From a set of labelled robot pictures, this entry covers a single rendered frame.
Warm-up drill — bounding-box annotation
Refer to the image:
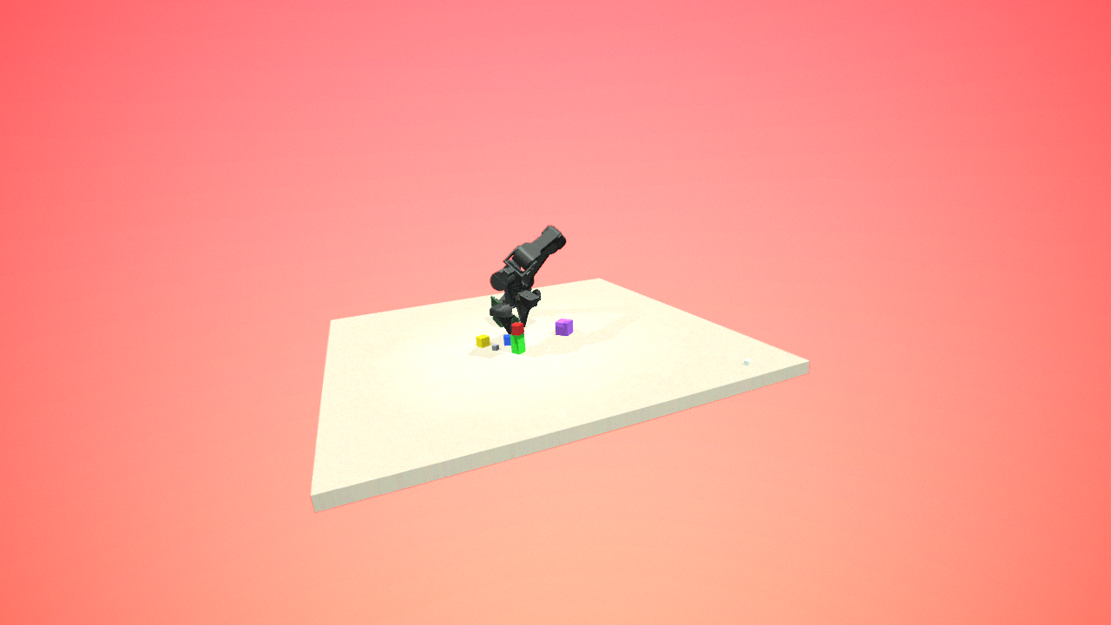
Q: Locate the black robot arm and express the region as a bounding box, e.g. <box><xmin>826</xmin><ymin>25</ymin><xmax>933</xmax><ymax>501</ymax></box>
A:
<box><xmin>490</xmin><ymin>225</ymin><xmax>565</xmax><ymax>309</ymax></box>

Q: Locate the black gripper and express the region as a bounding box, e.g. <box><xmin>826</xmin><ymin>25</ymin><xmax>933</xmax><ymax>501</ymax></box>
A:
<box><xmin>490</xmin><ymin>283</ymin><xmax>530</xmax><ymax>334</ymax></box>

